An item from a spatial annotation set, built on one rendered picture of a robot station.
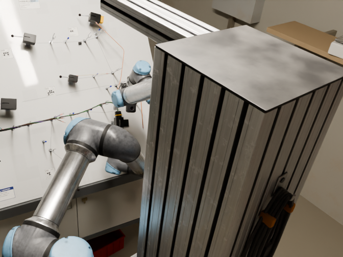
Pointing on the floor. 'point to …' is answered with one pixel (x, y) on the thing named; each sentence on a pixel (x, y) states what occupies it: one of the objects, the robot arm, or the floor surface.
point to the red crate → (107, 243)
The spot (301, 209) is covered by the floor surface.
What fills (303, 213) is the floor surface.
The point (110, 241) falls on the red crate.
